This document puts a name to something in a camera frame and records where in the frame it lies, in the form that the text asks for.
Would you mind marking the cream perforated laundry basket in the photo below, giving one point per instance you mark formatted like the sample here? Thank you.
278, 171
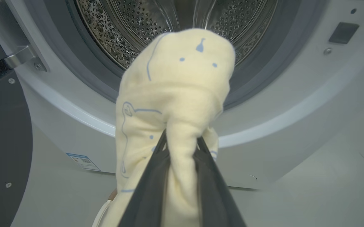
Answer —
112, 195

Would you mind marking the cream garment with blue print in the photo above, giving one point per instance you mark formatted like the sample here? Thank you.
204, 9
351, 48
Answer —
175, 94

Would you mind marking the blue energy label sticker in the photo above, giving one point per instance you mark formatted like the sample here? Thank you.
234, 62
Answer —
82, 161

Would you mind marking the stainless steel washing machine drum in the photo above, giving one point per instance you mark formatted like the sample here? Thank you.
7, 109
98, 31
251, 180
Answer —
122, 25

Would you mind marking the dark round washer door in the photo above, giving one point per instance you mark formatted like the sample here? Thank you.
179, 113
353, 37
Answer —
2, 142

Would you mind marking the white front-load washing machine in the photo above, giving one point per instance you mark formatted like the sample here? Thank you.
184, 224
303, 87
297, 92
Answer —
295, 142

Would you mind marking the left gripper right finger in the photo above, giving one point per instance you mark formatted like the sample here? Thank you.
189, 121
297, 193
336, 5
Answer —
215, 198

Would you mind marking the metal door hinge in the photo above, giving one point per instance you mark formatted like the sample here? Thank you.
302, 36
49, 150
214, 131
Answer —
21, 58

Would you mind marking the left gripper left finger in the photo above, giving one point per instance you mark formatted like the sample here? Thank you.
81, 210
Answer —
150, 195

